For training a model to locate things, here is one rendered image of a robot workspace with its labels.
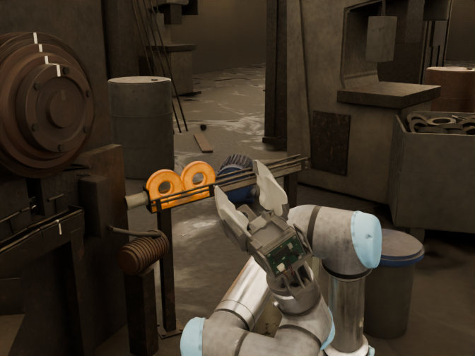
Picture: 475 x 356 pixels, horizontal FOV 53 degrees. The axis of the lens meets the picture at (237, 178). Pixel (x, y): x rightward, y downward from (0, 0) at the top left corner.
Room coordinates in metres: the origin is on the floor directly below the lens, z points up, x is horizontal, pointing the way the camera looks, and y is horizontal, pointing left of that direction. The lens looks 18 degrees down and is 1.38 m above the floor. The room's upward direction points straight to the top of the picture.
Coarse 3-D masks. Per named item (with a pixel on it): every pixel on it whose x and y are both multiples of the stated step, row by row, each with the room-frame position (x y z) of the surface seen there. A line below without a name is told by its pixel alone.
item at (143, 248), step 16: (144, 240) 1.79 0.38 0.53; (160, 240) 1.84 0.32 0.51; (128, 256) 1.71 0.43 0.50; (144, 256) 1.73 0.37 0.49; (160, 256) 1.83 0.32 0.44; (128, 272) 1.71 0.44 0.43; (144, 272) 1.76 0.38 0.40; (128, 288) 1.76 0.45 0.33; (144, 288) 1.73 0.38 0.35; (128, 304) 1.76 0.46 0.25; (144, 304) 1.72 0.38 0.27; (128, 320) 1.76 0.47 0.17; (144, 320) 1.72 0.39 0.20; (144, 336) 1.72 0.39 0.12; (144, 352) 1.73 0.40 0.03
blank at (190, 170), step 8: (184, 168) 2.00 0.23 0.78; (192, 168) 1.99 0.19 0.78; (200, 168) 2.01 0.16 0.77; (208, 168) 2.02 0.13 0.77; (184, 176) 1.97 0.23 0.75; (192, 176) 1.99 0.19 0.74; (208, 176) 2.02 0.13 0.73; (184, 184) 1.97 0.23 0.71; (192, 184) 1.99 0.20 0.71; (200, 184) 2.03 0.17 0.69
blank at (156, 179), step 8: (152, 176) 1.92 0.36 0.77; (160, 176) 1.92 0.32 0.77; (168, 176) 1.94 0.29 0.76; (176, 176) 1.95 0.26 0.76; (152, 184) 1.90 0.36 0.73; (176, 184) 1.95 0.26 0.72; (152, 192) 1.90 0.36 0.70; (168, 192) 1.96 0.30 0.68; (176, 192) 1.95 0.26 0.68; (160, 200) 1.92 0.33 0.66; (176, 200) 1.95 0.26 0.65
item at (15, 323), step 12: (0, 288) 1.15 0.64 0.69; (12, 288) 1.15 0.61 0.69; (0, 300) 1.15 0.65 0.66; (12, 300) 1.15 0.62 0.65; (0, 312) 1.14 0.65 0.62; (12, 312) 1.15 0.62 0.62; (24, 312) 1.15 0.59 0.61; (0, 324) 1.11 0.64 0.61; (12, 324) 1.11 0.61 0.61; (0, 336) 1.06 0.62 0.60; (12, 336) 1.06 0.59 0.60; (0, 348) 1.02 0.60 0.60
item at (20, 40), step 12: (24, 36) 1.53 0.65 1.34; (48, 36) 1.61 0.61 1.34; (0, 48) 1.45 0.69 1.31; (12, 48) 1.49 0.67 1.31; (60, 48) 1.65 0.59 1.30; (72, 48) 1.70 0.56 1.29; (0, 60) 1.45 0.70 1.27; (84, 72) 1.74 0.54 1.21; (84, 144) 1.71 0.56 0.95; (0, 156) 1.40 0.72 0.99; (72, 156) 1.66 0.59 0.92; (12, 168) 1.44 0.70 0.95; (24, 168) 1.47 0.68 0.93; (36, 168) 1.51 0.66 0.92; (48, 168) 1.56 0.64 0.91; (60, 168) 1.60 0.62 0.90
